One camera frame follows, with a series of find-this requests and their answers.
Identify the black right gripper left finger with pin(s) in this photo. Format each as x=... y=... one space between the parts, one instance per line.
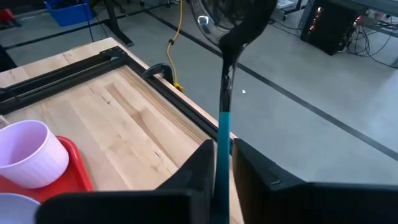
x=124 y=208

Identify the red floor object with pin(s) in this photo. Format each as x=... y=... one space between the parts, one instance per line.
x=6 y=17

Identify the lavender round plate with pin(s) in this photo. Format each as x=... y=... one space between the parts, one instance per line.
x=15 y=210

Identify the black metal table frame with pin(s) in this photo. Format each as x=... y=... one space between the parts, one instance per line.
x=62 y=76

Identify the black computer tower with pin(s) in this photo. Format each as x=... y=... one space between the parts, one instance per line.
x=329 y=28

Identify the black table leg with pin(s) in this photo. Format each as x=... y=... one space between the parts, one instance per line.
x=116 y=28

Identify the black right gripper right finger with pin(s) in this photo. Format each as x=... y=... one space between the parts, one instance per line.
x=295 y=205

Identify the lilac plastic mug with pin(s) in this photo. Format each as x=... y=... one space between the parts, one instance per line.
x=31 y=155

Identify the blue plastic bin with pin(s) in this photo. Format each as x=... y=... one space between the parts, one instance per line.
x=68 y=14

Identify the black table clamp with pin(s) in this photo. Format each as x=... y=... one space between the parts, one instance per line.
x=158 y=68

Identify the red plastic tray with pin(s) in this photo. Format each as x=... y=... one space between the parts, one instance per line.
x=71 y=180

